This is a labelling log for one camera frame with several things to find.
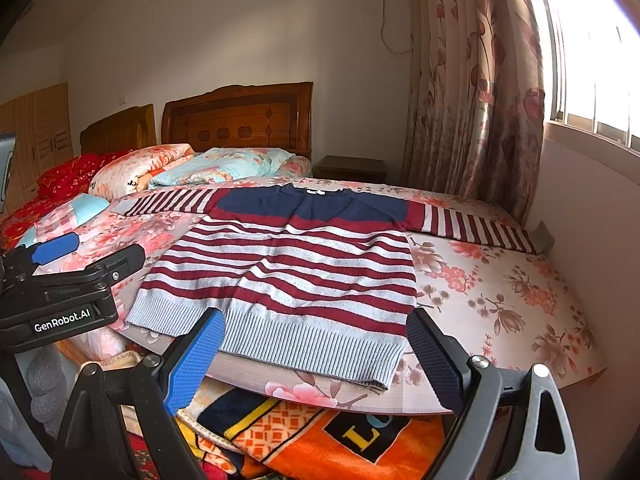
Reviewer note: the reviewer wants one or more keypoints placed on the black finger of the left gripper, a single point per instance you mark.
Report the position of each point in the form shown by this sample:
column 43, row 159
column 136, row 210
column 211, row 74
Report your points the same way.
column 112, row 269

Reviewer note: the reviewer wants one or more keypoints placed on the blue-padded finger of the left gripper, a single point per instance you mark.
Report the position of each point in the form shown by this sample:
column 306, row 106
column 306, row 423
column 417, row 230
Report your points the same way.
column 46, row 252

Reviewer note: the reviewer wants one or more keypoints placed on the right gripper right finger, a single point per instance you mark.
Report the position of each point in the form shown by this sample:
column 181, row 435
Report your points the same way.
column 538, row 443

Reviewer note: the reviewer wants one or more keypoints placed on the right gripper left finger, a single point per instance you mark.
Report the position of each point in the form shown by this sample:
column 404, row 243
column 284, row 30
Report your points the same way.
column 93, row 442

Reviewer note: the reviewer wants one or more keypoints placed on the red striped knit sweater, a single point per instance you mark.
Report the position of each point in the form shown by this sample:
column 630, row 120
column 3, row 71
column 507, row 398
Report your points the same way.
column 320, row 282

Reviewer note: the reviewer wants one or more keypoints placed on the blue pink pillow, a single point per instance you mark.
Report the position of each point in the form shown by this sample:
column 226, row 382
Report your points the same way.
column 64, row 218

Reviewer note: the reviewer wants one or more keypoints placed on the red bedding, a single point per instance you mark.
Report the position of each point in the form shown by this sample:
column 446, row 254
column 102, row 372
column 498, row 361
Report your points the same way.
column 54, row 188

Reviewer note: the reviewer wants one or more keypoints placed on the pink floral folded quilt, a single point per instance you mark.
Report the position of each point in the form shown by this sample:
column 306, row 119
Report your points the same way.
column 133, row 172

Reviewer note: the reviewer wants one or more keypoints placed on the pink floral bed sheet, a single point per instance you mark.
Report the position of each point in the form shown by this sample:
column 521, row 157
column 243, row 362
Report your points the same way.
column 513, row 308

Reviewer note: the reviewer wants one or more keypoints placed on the wooden wardrobe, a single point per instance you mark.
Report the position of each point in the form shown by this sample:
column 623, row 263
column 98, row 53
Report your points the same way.
column 41, row 123

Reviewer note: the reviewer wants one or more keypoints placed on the orange patterned blanket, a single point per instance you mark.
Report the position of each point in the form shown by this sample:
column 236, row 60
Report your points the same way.
column 254, row 421

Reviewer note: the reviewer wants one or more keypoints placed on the small wooden headboard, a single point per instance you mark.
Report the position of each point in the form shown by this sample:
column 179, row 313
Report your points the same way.
column 128, row 129

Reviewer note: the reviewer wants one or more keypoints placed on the light blue floral quilt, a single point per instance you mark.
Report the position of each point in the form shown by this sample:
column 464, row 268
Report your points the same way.
column 221, row 165

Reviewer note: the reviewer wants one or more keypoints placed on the large wooden headboard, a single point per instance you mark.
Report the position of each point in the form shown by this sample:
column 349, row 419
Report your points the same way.
column 236, row 116

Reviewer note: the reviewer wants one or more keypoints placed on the dark wooden nightstand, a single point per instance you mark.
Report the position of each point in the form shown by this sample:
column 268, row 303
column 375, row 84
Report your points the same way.
column 345, row 168

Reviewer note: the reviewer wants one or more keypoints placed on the floral curtain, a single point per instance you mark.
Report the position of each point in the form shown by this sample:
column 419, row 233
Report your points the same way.
column 476, row 103

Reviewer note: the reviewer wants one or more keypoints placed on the window with frame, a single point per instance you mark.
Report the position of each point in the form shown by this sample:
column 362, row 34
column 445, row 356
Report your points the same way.
column 593, row 53

